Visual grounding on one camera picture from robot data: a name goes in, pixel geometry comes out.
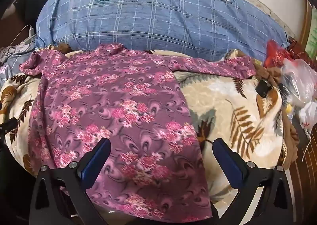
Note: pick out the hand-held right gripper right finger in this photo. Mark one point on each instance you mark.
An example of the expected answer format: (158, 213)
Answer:
(230, 163)

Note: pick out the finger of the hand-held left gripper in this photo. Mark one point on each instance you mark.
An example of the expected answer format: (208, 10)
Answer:
(7, 126)

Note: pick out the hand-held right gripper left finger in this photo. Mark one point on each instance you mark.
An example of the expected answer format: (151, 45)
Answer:
(96, 163)

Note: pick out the purple floral shirt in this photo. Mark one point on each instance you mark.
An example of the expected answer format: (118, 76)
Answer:
(118, 106)

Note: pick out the beige leaf print blanket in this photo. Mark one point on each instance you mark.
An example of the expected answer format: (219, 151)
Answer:
(218, 106)

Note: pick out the grey floral sheet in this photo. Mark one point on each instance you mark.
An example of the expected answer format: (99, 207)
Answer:
(12, 54)

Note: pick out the small black device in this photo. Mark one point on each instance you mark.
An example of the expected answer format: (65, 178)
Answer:
(263, 88)

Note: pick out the white plastic bag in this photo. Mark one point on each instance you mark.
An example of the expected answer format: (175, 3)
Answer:
(308, 113)

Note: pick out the white charger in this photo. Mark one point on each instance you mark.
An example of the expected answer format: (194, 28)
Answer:
(31, 32)

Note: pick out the clear plastic bag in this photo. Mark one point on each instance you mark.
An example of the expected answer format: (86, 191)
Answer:
(299, 79)

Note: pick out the red plastic bag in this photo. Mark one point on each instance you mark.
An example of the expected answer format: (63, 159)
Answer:
(275, 51)

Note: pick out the black cloth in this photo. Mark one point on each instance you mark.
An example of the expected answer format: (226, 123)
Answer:
(29, 4)

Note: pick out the dark red patterned cloth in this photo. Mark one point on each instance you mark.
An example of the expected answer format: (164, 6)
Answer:
(302, 56)

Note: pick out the green picture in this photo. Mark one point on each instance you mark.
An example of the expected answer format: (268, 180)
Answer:
(312, 49)

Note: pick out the blue plaid quilt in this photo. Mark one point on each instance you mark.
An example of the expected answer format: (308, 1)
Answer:
(161, 17)

